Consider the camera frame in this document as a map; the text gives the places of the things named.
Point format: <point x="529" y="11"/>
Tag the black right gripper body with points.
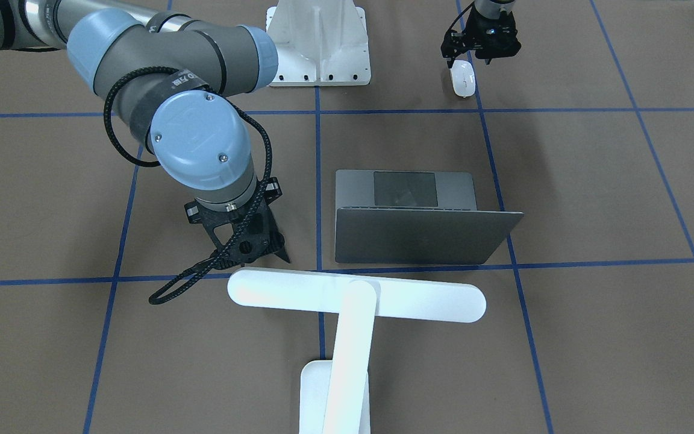
<point x="194" y="212"/>

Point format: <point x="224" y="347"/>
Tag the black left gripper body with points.
<point x="475" y="30"/>

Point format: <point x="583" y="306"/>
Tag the white computer mouse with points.
<point x="462" y="78"/>

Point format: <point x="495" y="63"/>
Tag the grey laptop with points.
<point x="414" y="218"/>

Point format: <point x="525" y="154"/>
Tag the black mouse pad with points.
<point x="276" y="247"/>

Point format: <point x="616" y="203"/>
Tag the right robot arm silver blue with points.
<point x="165" y="79"/>

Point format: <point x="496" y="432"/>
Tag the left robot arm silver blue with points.
<point x="490" y="9"/>

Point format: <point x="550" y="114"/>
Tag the white desk lamp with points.
<point x="334" y="394"/>

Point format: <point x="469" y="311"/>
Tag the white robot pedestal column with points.
<point x="320" y="43"/>

